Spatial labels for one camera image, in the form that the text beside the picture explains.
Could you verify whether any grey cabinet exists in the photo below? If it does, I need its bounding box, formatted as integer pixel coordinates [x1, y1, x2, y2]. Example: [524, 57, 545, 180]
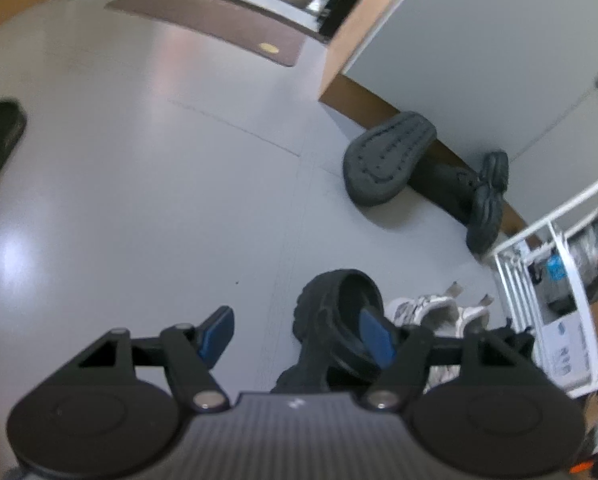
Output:
[319, 0, 598, 241]

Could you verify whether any plastic water bottle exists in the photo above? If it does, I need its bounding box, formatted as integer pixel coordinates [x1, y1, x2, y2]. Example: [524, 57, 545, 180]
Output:
[544, 252, 570, 283]

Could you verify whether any dark grey clog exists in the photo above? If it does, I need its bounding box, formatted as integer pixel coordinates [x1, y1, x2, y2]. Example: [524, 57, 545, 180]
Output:
[342, 111, 438, 209]
[409, 159, 486, 226]

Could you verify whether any brown door mat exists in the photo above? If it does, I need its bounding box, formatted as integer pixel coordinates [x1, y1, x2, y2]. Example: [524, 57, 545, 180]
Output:
[104, 0, 308, 68]

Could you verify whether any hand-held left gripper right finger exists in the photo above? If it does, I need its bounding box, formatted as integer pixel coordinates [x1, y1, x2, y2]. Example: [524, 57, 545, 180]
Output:
[361, 308, 534, 414]

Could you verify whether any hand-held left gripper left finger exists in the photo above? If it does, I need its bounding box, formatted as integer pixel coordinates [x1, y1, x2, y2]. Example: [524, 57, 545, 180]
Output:
[54, 306, 236, 414]

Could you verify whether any black chunky sandal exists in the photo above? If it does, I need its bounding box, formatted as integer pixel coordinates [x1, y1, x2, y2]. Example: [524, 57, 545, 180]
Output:
[465, 151, 510, 257]
[270, 269, 400, 395]

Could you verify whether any white metal shoe rack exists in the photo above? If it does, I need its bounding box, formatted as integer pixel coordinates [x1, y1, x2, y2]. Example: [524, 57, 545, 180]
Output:
[491, 167, 598, 401]

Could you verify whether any white printed box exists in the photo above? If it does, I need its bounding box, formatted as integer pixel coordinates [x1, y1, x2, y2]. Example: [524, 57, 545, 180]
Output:
[535, 305, 598, 392]

